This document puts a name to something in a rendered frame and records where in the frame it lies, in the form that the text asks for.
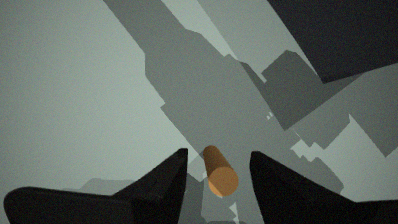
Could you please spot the dark grey open box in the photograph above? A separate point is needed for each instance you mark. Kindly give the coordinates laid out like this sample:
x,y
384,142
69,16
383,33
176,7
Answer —
x,y
342,38

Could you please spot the orange-brown wooden peg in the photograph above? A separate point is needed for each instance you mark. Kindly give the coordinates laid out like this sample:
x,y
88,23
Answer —
x,y
222,179

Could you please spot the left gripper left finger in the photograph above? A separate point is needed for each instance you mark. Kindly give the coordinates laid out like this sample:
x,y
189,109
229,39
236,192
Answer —
x,y
160,192

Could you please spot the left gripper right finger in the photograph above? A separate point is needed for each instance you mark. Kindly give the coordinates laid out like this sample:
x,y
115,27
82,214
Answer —
x,y
286,197

